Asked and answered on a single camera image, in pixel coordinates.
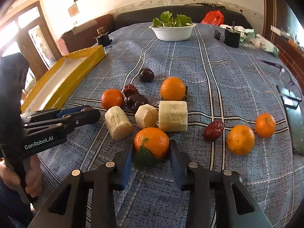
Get wrinkled red jujube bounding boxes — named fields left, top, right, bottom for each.
left=123, top=84, right=139, bottom=98

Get dark plum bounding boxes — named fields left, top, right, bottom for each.
left=126, top=94, right=148, bottom=113
left=139, top=68, right=155, bottom=82

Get yellowish mandarin orange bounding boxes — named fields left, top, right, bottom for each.
left=227, top=125, right=255, bottom=155

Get mandarin with green leaf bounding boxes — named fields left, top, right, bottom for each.
left=133, top=127, right=169, bottom=168

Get small sugarcane piece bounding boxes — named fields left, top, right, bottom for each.
left=135, top=104, right=158, bottom=129

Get large sugarcane piece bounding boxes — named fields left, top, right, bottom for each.
left=158, top=101, right=188, bottom=132

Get person's left hand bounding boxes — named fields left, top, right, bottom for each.
left=1, top=155, right=43, bottom=198

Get yellow rimmed white tray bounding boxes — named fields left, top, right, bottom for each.
left=21, top=45, right=106, bottom=113

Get blue plaid tablecloth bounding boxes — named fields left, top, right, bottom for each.
left=34, top=22, right=303, bottom=227

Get maroon armchair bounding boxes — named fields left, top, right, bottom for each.
left=57, top=14, right=114, bottom=56

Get left black holder with cork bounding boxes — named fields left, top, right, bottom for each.
left=94, top=27, right=112, bottom=47

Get wooden glass door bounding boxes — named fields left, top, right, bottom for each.
left=1, top=2, right=62, bottom=100

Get black sofa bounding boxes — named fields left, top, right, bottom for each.
left=114, top=5, right=252, bottom=30

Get smartphone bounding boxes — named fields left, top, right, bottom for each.
left=276, top=85, right=303, bottom=155

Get eyeglasses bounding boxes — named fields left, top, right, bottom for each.
left=258, top=60, right=303, bottom=109

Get white bowl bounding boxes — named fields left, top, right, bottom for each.
left=149, top=24, right=196, bottom=42

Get green lettuce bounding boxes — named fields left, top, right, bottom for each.
left=152, top=11, right=193, bottom=28

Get right black cup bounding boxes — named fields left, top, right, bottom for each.
left=224, top=25, right=241, bottom=48

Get white green cloth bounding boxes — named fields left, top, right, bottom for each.
left=220, top=24, right=279, bottom=56

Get red plastic bag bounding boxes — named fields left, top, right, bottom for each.
left=200, top=10, right=225, bottom=26

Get small wall plaque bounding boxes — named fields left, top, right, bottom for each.
left=68, top=3, right=79, bottom=17

